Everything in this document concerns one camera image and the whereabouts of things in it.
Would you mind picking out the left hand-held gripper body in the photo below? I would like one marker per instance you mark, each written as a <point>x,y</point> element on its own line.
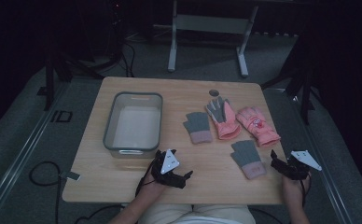
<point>169,163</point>

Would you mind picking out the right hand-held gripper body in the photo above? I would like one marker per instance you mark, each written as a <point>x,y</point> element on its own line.
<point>303,158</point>

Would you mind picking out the grey knit glove pink cuff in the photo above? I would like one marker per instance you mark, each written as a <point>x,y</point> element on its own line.
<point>249,158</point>
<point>197,126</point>

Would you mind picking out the grey plastic storage bin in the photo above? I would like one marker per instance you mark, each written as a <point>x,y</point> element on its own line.
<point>135,124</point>

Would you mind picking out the pink glove with grey palm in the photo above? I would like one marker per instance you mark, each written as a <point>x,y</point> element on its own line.
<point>225,119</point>

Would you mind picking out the person's left hand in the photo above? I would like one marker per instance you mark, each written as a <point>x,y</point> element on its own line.
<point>151,186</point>

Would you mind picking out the person's right hand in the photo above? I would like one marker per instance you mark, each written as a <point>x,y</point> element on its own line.
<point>293,189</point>

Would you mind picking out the pink glove with cartoon patch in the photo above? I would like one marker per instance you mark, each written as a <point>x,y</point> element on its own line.
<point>257,126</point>

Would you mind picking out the person's legs in light trousers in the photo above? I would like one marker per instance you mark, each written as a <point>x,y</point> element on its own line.
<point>197,214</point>

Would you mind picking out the black tripod stand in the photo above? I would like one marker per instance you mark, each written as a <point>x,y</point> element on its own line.
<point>64,67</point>
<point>302,84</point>

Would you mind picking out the round table grommet hole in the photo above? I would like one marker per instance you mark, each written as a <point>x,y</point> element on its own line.
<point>214,92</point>

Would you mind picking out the grey table edge tag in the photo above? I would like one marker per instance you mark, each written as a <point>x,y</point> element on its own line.
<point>70,175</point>

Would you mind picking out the white metal desk frame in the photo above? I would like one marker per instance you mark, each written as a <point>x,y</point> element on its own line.
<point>211,24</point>

